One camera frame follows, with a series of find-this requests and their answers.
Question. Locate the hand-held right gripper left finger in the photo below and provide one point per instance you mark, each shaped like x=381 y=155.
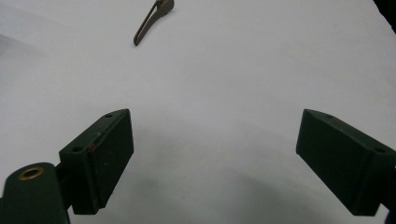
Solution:
x=102 y=158

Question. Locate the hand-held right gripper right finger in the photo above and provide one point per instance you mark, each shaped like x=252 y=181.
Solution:
x=339 y=158

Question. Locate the brown metal clip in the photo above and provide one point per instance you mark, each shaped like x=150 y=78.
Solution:
x=149 y=21

